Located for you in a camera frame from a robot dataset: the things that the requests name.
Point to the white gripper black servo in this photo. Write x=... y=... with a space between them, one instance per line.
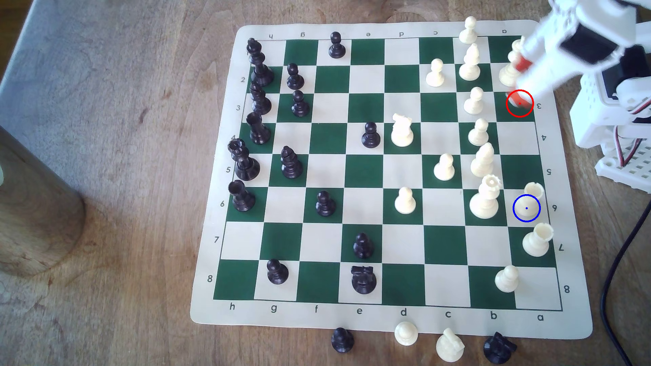
x=546 y=67

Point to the white rook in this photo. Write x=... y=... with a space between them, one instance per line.
x=534 y=190
x=537 y=241

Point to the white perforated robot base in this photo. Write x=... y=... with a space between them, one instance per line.
x=628 y=175

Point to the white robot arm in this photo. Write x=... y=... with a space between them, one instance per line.
x=595 y=112

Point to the green and cream chess mat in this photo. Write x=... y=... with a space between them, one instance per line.
x=386 y=167

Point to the white bishop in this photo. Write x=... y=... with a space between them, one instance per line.
x=470 y=63
x=482 y=161

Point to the white pawn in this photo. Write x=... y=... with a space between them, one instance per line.
x=435 y=74
x=405 y=202
x=468 y=31
x=444 y=169
x=474 y=102
x=507 y=280
x=478 y=134
x=406 y=335

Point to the white queen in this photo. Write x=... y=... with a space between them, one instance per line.
x=484 y=201

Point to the white knight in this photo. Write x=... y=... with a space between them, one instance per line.
x=402 y=132
x=450 y=346

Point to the black pawn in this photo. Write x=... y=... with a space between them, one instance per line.
x=295 y=79
x=300 y=105
x=277 y=273
x=342 y=341
x=363 y=248
x=336 y=47
x=371 y=137
x=325 y=205

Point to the black bishop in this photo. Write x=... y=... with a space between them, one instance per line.
x=291 y=165
x=261 y=101

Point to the black knight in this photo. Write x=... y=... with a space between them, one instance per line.
x=499 y=348
x=363 y=280

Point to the black king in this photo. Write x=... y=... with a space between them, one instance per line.
x=260 y=68

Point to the black rook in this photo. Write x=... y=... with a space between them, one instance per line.
x=241 y=198
x=258 y=131

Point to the black queen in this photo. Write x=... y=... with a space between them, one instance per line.
x=245 y=165

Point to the round wooden post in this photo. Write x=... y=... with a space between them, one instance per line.
x=35 y=213

